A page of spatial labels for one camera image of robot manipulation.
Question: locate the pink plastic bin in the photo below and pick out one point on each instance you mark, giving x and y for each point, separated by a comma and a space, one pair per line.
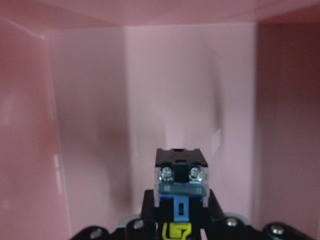
90, 89

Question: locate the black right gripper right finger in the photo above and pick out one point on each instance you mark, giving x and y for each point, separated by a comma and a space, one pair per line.
231, 226

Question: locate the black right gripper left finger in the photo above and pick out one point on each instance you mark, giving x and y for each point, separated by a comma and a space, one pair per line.
135, 227

